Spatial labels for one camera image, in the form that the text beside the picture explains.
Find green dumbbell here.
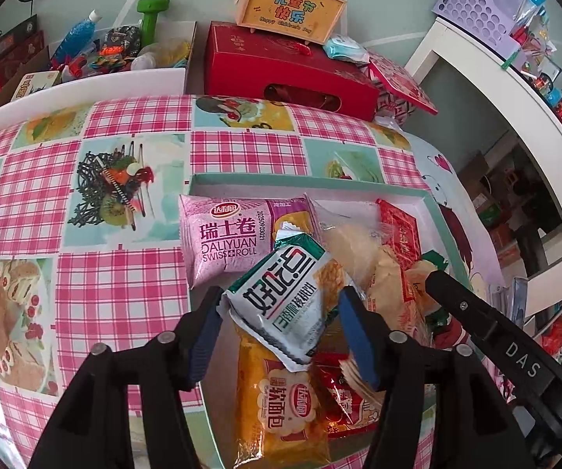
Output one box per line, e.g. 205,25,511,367
137,0,170,50

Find pink checkered tablecloth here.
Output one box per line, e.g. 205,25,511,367
0,94,507,469

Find teal shallow cardboard tray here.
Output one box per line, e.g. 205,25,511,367
186,172,504,469

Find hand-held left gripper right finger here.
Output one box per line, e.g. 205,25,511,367
337,287,536,469

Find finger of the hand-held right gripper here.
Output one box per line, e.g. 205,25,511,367
424,269,510,349

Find yellow bread packet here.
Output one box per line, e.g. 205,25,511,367
234,325,333,469

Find clear bun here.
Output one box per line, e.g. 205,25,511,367
308,195,384,294

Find white cardboard box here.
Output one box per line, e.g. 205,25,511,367
0,20,199,135

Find purple perforated basket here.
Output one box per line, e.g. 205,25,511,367
431,0,531,59

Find green white cracker packet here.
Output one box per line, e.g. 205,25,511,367
217,222,349,373
420,249,458,347

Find white shelf unit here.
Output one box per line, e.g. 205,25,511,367
403,16,562,318

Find red boxes by wall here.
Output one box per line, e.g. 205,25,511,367
0,14,47,84

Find yellow plastic bag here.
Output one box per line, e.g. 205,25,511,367
134,41,191,69

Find dark patterned pouch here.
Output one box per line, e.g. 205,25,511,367
101,24,142,57

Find yellow gift box with handle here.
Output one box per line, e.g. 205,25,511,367
233,0,347,42

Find red lidded patterned box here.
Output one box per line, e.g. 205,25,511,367
366,51,439,125

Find wet wipes pack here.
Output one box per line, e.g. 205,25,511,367
322,34,370,64

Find large red gift box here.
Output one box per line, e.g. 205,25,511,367
204,20,380,122

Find yellow printed small box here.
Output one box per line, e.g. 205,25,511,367
10,71,62,103

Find colourful stationery pile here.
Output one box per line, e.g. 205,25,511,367
506,0,562,123

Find red cracker packet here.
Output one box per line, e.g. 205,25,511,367
313,352,384,438

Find orange rice cracker packet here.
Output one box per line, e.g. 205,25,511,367
359,244,433,347

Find blue plastic bottle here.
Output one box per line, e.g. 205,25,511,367
51,9,103,66

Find pink roll cake packet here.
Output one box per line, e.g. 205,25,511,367
178,193,316,291

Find brown cardboard box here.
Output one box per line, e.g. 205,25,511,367
459,151,521,265

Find colourful small toys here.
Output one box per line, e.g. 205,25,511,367
63,49,132,76

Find red patterned snack packet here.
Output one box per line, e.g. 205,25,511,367
376,198,423,274

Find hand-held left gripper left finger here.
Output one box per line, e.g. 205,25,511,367
27,286,226,469

